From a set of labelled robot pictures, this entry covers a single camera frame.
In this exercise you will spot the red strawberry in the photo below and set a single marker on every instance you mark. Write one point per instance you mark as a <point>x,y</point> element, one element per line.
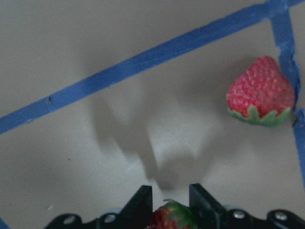
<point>172,215</point>
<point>262,95</point>

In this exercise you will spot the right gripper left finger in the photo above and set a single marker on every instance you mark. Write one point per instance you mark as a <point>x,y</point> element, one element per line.
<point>134,215</point>

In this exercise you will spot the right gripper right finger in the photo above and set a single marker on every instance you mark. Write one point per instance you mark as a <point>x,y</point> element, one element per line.
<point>210,214</point>

